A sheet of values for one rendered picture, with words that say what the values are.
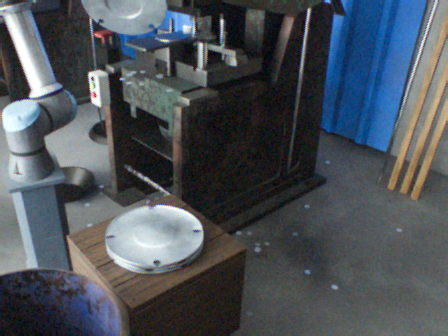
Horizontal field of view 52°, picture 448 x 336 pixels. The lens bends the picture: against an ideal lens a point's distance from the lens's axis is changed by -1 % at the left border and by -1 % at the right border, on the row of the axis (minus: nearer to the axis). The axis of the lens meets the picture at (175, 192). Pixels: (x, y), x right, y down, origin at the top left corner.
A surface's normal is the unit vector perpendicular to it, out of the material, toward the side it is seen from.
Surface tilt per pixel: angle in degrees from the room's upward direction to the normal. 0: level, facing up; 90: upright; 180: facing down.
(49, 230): 90
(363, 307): 0
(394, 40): 90
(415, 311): 0
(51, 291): 88
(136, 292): 0
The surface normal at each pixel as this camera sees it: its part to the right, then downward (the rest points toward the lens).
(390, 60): -0.78, 0.34
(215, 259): -0.01, -0.84
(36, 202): 0.39, 0.49
